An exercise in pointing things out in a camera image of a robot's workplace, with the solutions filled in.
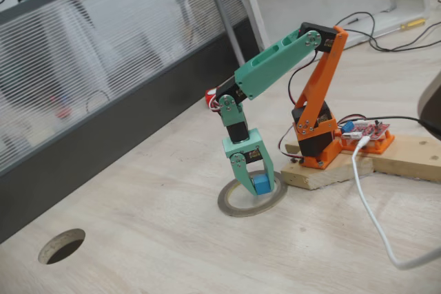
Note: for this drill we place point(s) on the green gripper with servo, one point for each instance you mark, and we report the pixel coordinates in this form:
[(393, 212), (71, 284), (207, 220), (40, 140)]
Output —
[(255, 149)]

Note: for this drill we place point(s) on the small blue cube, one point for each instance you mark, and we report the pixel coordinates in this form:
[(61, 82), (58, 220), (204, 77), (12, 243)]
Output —
[(262, 185)]

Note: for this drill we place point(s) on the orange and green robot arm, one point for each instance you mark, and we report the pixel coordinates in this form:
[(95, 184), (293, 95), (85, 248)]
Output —
[(275, 63)]

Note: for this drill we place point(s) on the short wooden base block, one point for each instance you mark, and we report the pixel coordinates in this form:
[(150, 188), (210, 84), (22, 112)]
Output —
[(327, 177)]

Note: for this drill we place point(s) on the small red white carton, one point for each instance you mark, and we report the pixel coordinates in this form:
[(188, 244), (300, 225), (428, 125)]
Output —
[(209, 96)]

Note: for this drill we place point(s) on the red controller board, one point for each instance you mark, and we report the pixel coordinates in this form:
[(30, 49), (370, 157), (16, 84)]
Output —
[(370, 130)]

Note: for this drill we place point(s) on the orange board holder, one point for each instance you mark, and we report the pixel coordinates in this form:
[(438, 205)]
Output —
[(382, 146)]

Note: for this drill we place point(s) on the long wooden plank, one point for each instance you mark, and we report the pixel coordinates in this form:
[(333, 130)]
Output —
[(406, 159)]

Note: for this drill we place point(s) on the metal pole with flange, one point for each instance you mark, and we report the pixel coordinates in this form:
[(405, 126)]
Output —
[(226, 15)]

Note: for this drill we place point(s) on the grey partition with ribbed glass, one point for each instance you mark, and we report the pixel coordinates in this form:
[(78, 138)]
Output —
[(103, 66)]

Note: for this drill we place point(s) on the dark grey rounded object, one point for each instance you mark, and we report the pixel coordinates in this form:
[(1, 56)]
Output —
[(432, 101)]

